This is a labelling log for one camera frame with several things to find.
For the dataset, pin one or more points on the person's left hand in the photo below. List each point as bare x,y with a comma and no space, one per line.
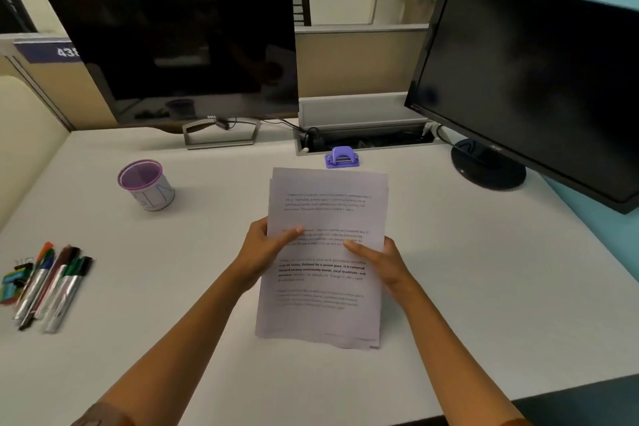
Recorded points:
254,253

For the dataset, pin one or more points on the slim black monitor silver stand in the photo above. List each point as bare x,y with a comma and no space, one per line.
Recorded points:
179,56

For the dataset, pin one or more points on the purple hole punch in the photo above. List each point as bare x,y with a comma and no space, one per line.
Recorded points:
342,157

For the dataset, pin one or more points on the person's right thumb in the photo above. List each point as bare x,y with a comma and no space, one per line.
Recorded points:
372,253

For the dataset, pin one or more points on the black monitor round base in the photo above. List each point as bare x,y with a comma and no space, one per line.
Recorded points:
534,86

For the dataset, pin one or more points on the maroon cap marker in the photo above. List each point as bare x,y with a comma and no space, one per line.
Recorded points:
52,281

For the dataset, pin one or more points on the stack of printed paper sheets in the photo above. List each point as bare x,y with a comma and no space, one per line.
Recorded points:
324,286

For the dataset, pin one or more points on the pile of coloured binder clips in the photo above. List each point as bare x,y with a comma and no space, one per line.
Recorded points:
12,281

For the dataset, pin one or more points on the black office chair back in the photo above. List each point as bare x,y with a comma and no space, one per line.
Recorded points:
301,4

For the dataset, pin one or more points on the orange cap silver marker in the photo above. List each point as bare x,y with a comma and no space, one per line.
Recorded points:
32,281

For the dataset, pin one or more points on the blue partition label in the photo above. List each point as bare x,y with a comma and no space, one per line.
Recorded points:
47,51

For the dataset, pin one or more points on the person's right hand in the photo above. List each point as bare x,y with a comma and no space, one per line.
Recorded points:
392,273

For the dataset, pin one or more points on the beige cubicle partition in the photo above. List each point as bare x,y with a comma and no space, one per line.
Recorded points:
349,61

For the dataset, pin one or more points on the green cap silver marker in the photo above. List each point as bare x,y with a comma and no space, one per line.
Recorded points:
60,288

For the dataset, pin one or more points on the person's right forearm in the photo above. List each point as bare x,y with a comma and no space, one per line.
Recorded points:
454,361

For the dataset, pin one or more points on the purple mesh pen cup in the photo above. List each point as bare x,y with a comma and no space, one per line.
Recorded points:
146,185

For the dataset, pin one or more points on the person's left forearm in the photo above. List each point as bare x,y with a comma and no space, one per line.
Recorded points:
174,351

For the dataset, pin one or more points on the person's left thumb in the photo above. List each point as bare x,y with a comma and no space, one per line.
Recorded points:
289,235

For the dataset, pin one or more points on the dark chair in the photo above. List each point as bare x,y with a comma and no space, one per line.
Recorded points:
12,9

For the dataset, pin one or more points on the blue cap silver marker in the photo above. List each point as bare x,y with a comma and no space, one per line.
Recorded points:
39,281

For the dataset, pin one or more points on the black cap silver marker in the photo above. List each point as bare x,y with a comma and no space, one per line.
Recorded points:
67,298

